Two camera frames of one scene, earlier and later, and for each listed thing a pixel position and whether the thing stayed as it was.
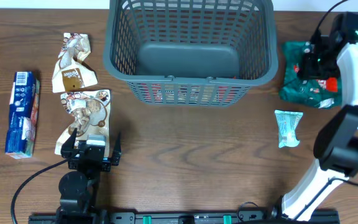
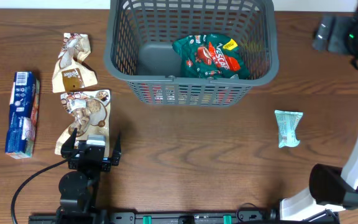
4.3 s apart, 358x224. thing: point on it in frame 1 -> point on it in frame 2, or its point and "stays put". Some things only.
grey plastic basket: [190, 53] stays put
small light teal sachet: [287, 124] stays put
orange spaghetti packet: [191, 94] stays put
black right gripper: [307, 71] -> [336, 43]
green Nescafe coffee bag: [321, 93] -> [211, 56]
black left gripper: [68, 150] stays put
